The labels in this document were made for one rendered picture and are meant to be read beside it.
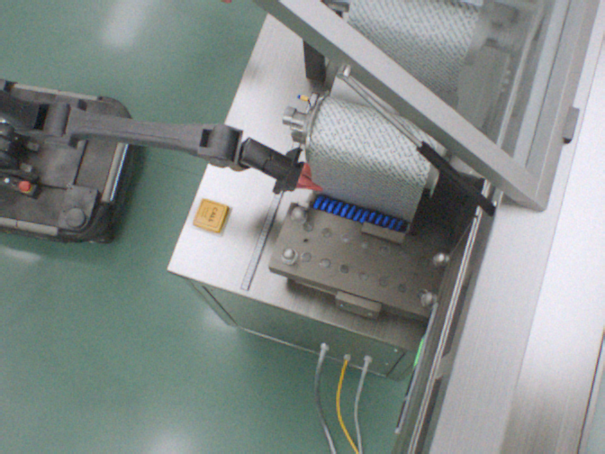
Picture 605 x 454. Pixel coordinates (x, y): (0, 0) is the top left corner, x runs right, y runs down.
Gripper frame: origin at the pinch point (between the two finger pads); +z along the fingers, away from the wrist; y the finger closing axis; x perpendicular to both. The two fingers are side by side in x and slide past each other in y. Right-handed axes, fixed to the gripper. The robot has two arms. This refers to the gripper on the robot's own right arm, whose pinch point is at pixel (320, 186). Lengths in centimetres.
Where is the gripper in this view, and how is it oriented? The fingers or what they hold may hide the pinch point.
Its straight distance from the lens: 159.4
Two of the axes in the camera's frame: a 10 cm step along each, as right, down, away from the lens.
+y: -3.2, 9.1, -2.6
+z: 8.4, 4.0, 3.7
